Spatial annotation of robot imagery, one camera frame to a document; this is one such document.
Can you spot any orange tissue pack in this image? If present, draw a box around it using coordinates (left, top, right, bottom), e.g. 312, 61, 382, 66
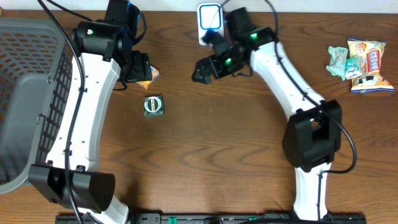
138, 65, 160, 90

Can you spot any black box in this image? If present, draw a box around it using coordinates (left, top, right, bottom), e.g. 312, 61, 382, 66
144, 95, 164, 117

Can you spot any teal wet wipes pack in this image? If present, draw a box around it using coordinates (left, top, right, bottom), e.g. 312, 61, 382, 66
326, 46, 348, 81

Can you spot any teal kleenex tissue pack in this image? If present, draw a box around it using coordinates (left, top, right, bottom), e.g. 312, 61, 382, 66
345, 56, 363, 80

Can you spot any white snack bag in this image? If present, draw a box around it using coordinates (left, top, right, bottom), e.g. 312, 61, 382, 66
347, 38, 394, 93

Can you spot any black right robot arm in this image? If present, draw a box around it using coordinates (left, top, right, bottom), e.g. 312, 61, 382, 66
192, 7, 342, 221

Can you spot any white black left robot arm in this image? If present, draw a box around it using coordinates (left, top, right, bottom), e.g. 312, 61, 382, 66
28, 20, 152, 223

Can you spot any white barcode scanner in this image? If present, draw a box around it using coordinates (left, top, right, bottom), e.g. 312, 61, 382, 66
197, 3, 224, 45

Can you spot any grey plastic basket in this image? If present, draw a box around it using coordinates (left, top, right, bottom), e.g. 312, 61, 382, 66
1, 18, 72, 194

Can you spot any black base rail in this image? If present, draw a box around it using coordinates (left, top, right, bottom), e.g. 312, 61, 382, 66
55, 212, 367, 224

